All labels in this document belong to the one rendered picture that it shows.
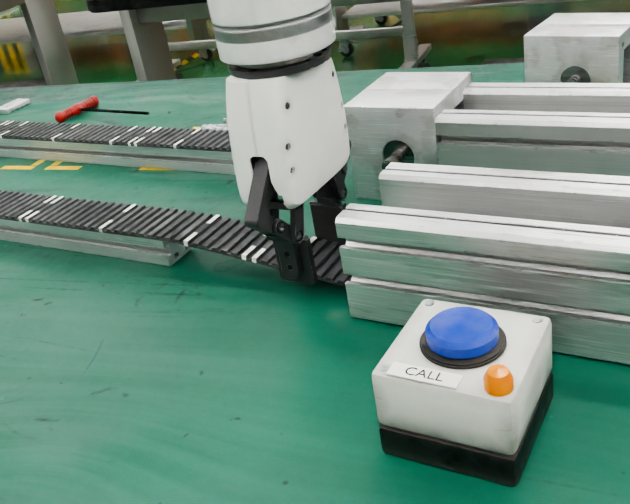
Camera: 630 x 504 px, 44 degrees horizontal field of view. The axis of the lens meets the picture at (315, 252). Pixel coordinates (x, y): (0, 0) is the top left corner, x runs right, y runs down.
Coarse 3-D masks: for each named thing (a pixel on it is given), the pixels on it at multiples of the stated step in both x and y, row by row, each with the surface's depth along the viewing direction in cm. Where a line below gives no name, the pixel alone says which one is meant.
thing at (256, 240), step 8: (256, 232) 67; (248, 240) 66; (256, 240) 66; (264, 240) 66; (240, 248) 65; (248, 248) 65; (256, 248) 65; (232, 256) 64; (240, 256) 64; (248, 256) 64
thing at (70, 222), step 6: (90, 204) 77; (96, 204) 77; (102, 204) 76; (84, 210) 76; (90, 210) 75; (96, 210) 76; (72, 216) 75; (78, 216) 75; (84, 216) 74; (66, 222) 74; (72, 222) 73; (78, 222) 74; (72, 228) 73
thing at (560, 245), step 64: (384, 192) 60; (448, 192) 57; (512, 192) 54; (576, 192) 52; (384, 256) 53; (448, 256) 52; (512, 256) 48; (576, 256) 46; (384, 320) 56; (576, 320) 48
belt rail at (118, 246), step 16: (0, 224) 80; (16, 224) 78; (32, 224) 77; (16, 240) 80; (32, 240) 78; (48, 240) 77; (64, 240) 76; (80, 240) 76; (96, 240) 74; (112, 240) 72; (128, 240) 71; (144, 240) 70; (112, 256) 73; (128, 256) 72; (144, 256) 71; (160, 256) 70; (176, 256) 71
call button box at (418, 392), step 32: (416, 320) 46; (512, 320) 44; (544, 320) 44; (416, 352) 43; (512, 352) 42; (544, 352) 43; (384, 384) 42; (416, 384) 41; (448, 384) 40; (480, 384) 40; (544, 384) 44; (384, 416) 43; (416, 416) 42; (448, 416) 41; (480, 416) 40; (512, 416) 39; (544, 416) 45; (384, 448) 45; (416, 448) 43; (448, 448) 42; (480, 448) 41; (512, 448) 40; (512, 480) 41
